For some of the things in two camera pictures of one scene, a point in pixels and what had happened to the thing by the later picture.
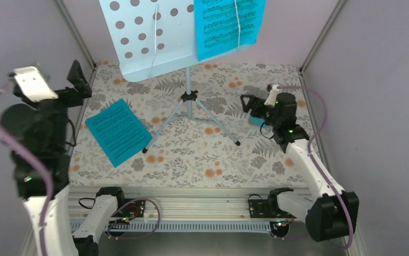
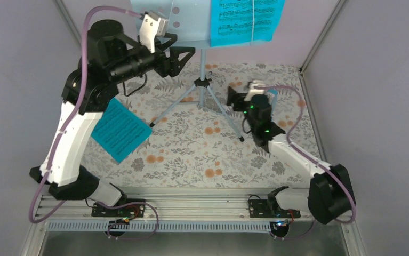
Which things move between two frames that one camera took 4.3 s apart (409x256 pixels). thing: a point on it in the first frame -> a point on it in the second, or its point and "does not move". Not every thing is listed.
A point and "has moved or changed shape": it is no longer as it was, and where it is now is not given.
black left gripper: [78, 78] -> [173, 68]
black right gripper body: [272, 118] -> [239, 96]
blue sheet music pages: [222, 25] has moved or changed shape
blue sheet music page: [119, 132] does not move
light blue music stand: [150, 37] has moved or changed shape
